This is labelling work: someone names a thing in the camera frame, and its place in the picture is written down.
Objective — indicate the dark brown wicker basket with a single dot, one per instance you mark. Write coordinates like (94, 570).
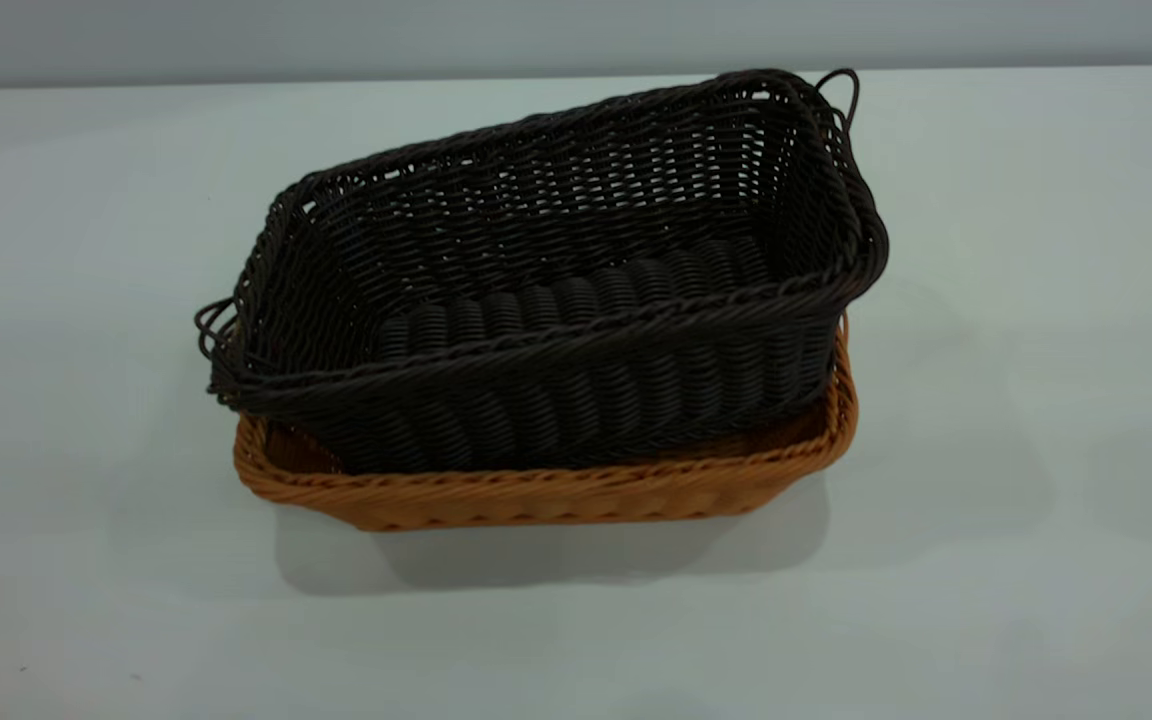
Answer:
(556, 300)

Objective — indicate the orange-brown wicker basket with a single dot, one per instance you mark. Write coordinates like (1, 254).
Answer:
(556, 495)

